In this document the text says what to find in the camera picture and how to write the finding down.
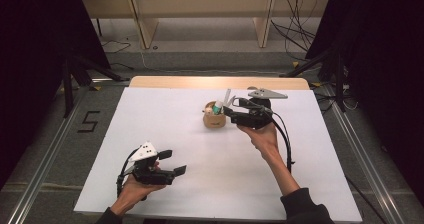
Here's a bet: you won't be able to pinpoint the aluminium floor rail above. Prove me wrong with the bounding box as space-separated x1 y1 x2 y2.
321 83 406 224
6 83 94 224

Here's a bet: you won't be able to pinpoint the black floor cable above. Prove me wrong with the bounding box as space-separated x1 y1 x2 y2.
99 39 133 55

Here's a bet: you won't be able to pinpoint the person's right hand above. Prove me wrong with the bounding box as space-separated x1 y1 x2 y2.
237 121 279 158

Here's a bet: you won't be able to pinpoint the white marker pen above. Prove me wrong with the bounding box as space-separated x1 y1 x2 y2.
222 88 232 108

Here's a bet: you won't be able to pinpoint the wooden pen holder cup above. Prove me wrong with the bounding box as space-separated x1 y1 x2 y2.
202 100 228 129

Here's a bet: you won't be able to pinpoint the left hand-held gripper cable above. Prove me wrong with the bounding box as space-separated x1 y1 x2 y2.
115 148 139 198

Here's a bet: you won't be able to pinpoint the hanging black cable bundle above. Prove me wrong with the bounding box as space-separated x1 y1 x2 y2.
270 0 322 62

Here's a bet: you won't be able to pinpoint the person's left hand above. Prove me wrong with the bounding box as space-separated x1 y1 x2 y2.
118 162 168 217

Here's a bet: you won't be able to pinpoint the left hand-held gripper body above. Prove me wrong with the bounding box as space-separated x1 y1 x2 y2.
128 141 177 186

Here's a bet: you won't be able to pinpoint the wooden bench furniture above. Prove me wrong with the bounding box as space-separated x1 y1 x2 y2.
79 0 333 50

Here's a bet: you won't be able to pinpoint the black tripod stand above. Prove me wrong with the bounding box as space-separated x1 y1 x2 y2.
279 48 348 113
61 55 125 118

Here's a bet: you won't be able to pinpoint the hand-held gripper cable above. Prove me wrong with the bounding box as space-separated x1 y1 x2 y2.
115 148 139 198
233 97 296 174

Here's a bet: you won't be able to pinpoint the black curtain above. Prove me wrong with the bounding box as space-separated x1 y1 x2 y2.
0 0 112 189
304 0 424 206

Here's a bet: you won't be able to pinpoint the right hand-held gripper cable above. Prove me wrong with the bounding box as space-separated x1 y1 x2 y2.
233 97 296 174

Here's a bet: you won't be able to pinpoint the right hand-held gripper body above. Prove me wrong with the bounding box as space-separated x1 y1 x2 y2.
233 87 289 130

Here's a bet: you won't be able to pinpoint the white table sheet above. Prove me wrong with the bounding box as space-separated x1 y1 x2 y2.
73 86 364 223

